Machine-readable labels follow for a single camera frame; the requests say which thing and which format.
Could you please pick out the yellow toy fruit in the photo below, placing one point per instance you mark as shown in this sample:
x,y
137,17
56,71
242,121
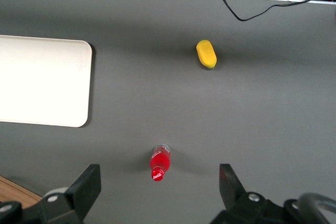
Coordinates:
x,y
206,54

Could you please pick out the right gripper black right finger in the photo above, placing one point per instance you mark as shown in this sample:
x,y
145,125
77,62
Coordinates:
x,y
231,184

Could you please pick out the wooden drawer cabinet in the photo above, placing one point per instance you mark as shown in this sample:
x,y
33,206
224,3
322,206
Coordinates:
x,y
10,192

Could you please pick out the red coke bottle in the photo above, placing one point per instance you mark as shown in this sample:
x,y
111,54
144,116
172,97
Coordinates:
x,y
160,161

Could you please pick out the cream rectangular tray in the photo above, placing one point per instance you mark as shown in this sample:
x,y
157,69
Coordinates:
x,y
39,82

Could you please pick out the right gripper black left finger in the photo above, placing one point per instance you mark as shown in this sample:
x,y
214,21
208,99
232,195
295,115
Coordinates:
x,y
84,187

